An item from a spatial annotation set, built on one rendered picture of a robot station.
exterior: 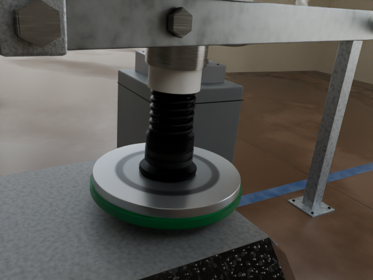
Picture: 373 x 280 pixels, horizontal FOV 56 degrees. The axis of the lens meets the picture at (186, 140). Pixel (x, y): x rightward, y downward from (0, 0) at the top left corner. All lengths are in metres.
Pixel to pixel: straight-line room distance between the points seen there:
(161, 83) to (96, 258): 0.22
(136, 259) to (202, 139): 1.03
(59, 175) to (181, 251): 0.27
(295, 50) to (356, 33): 7.15
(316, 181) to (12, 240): 1.91
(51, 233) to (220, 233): 0.22
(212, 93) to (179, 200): 0.98
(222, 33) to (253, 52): 6.61
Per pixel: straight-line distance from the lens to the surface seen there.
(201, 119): 1.39
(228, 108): 1.46
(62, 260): 0.44
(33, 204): 0.55
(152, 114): 0.47
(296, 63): 7.96
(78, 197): 0.56
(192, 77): 0.44
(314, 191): 2.24
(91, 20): 0.33
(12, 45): 0.29
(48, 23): 0.28
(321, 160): 2.16
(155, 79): 0.44
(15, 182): 0.62
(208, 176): 0.50
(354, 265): 1.95
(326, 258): 1.93
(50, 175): 0.62
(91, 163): 0.66
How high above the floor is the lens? 1.08
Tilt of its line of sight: 21 degrees down
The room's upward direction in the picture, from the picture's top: 5 degrees clockwise
